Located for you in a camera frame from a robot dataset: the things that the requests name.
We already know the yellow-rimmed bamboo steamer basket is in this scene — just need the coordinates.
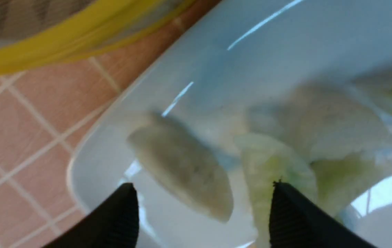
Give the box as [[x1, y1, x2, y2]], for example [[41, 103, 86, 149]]
[[0, 0, 193, 75]]

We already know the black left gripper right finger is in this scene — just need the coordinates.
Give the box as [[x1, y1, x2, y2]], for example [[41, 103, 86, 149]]
[[269, 182, 373, 248]]

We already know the green dumpling on plate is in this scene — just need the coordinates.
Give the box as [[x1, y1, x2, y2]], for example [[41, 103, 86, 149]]
[[234, 133, 318, 248]]

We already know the white square plate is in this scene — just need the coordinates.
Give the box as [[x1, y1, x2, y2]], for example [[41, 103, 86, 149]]
[[68, 0, 392, 248]]

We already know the pale white dumpling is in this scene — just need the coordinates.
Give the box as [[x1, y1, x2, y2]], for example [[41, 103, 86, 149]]
[[127, 114, 234, 223]]

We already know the pink checkered tablecloth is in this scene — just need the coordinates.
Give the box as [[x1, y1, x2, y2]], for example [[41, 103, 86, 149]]
[[0, 0, 218, 248]]

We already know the green dumpling plate centre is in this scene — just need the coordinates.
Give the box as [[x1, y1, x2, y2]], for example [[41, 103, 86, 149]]
[[310, 153, 392, 217]]

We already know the white-green dumpling on plate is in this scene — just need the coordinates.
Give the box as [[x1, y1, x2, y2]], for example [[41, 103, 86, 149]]
[[245, 84, 392, 161]]

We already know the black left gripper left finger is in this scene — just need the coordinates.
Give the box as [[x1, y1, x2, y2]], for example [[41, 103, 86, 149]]
[[44, 183, 140, 248]]

